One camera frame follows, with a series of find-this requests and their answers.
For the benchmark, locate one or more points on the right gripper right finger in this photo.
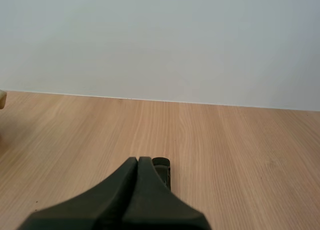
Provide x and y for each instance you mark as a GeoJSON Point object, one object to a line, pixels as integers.
{"type": "Point", "coordinates": [155, 202]}

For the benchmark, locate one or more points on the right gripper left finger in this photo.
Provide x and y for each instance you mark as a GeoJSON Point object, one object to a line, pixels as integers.
{"type": "Point", "coordinates": [100, 202]}

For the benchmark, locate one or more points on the small grey toy car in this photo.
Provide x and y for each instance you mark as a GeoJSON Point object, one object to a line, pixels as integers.
{"type": "Point", "coordinates": [163, 171]}

